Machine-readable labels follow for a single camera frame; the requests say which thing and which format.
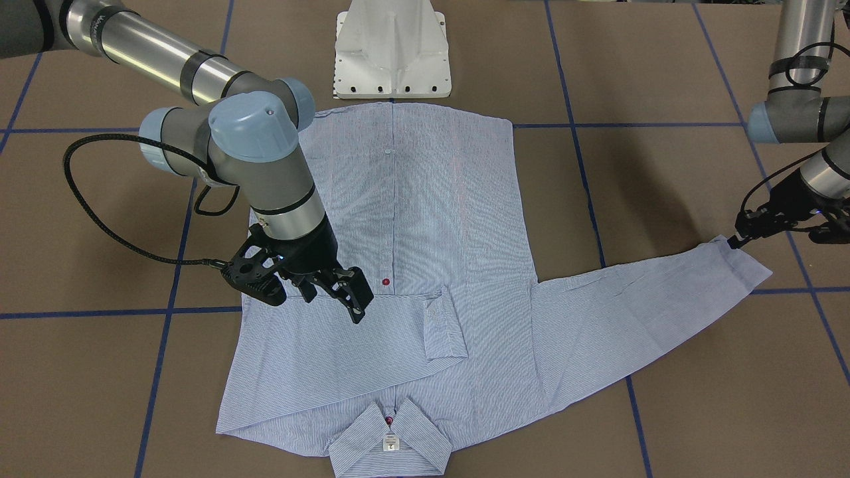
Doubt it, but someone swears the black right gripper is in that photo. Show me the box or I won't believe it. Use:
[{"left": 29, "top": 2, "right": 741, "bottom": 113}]
[{"left": 256, "top": 216, "right": 374, "bottom": 325}]

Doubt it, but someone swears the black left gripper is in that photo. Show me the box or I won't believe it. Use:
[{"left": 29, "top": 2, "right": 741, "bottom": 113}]
[{"left": 736, "top": 171, "right": 849, "bottom": 245}]

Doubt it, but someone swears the blue striped button-up shirt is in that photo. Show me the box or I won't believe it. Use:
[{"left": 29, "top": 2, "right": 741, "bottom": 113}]
[{"left": 216, "top": 102, "right": 771, "bottom": 477}]

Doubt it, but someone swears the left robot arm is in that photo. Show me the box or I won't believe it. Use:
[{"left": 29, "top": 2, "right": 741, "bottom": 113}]
[{"left": 307, "top": 1, "right": 848, "bottom": 325}]

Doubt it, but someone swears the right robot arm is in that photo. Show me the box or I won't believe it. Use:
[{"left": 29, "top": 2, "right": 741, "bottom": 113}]
[{"left": 2, "top": 1, "right": 359, "bottom": 306}]

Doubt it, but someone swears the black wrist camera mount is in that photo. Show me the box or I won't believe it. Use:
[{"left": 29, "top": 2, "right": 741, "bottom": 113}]
[{"left": 220, "top": 235, "right": 288, "bottom": 307}]

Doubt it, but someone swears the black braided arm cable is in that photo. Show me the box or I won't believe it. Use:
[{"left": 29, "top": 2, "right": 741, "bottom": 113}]
[{"left": 62, "top": 133, "right": 241, "bottom": 268}]

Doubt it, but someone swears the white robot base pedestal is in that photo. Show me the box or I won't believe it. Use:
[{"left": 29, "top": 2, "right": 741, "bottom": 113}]
[{"left": 332, "top": 1, "right": 453, "bottom": 100}]

